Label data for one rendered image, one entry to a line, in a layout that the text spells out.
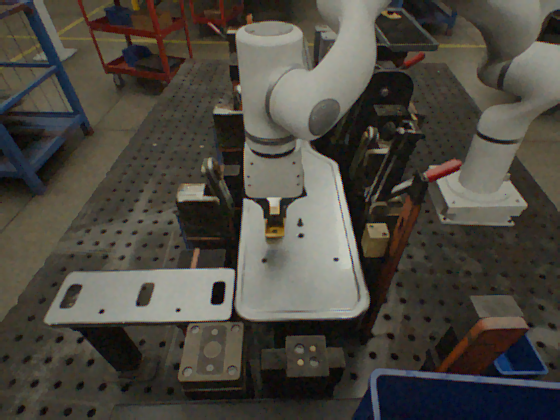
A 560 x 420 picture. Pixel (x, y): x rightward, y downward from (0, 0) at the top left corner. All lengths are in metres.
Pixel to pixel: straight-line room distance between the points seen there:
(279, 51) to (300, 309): 0.37
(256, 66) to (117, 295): 0.42
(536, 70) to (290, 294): 0.78
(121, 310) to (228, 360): 0.22
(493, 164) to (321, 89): 0.82
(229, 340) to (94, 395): 0.49
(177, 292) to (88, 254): 0.60
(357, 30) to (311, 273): 0.37
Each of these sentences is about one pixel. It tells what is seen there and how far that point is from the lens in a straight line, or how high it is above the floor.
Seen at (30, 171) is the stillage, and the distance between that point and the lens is 2.69.
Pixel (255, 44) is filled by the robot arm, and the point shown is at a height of 1.34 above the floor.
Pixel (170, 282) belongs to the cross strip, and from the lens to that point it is 0.60.
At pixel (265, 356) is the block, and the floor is 1.00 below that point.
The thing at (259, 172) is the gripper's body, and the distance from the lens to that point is 0.54.
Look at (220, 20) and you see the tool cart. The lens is 5.06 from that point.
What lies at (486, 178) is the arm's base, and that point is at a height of 0.85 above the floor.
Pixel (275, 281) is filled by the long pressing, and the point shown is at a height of 1.00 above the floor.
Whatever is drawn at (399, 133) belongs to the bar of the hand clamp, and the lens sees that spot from 0.56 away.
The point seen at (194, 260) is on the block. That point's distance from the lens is 0.65.
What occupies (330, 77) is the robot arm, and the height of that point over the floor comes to 1.32.
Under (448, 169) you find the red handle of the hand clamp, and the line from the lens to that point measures 0.63.
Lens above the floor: 1.48
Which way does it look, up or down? 45 degrees down
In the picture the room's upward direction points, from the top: straight up
